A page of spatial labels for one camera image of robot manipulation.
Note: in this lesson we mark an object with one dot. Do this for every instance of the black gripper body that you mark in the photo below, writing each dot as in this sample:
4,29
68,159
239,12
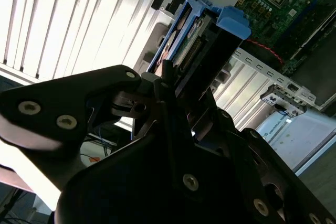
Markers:
131,187

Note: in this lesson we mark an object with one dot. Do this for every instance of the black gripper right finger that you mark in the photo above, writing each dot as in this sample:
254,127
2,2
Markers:
252,161

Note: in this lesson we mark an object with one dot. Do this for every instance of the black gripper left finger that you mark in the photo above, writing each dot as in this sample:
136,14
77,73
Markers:
52,98

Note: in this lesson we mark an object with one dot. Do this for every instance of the hard disk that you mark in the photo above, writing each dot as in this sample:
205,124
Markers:
231,19

